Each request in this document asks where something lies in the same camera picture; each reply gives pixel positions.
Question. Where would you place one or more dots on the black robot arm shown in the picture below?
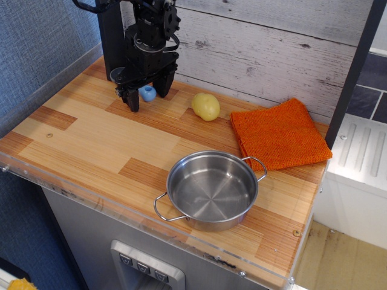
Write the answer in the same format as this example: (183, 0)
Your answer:
(155, 22)

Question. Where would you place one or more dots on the yellow object bottom left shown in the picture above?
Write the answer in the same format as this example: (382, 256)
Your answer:
(21, 284)

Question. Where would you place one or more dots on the dark grey post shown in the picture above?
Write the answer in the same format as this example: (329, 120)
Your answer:
(113, 40)
(365, 42)

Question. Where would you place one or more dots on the blue grey toy spoon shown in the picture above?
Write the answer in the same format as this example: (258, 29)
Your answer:
(147, 92)

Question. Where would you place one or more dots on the yellow toy potato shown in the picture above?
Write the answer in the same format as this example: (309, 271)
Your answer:
(206, 106)

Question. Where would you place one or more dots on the white ribbed radiator unit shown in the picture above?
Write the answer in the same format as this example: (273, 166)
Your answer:
(352, 197)

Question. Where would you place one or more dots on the dark grey right post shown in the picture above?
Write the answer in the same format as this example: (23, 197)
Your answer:
(365, 42)

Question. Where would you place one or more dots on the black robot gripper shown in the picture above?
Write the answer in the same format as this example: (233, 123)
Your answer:
(145, 65)

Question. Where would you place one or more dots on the stainless steel pot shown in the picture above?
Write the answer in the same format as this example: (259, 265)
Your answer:
(213, 190)

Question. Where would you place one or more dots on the dark grey left post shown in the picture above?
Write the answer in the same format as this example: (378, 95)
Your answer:
(113, 40)

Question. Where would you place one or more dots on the grey toy fridge cabinet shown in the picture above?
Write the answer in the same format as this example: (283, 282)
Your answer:
(90, 235)

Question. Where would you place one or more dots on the orange folded cloth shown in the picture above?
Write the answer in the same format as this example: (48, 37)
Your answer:
(281, 137)

